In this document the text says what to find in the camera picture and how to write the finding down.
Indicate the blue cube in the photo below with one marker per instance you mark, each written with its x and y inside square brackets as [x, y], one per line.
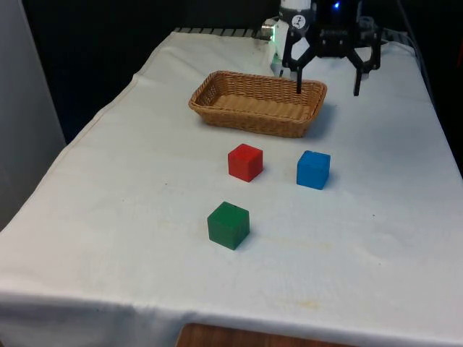
[313, 170]

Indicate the red cube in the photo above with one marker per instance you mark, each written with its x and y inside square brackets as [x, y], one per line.
[245, 162]

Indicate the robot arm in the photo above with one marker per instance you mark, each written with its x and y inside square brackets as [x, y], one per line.
[279, 36]

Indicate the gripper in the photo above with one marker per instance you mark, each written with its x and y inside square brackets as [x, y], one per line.
[333, 21]

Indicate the green cube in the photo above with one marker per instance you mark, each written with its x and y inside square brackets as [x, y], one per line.
[228, 226]

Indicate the wicker basket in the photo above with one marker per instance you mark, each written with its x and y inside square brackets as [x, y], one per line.
[253, 108]

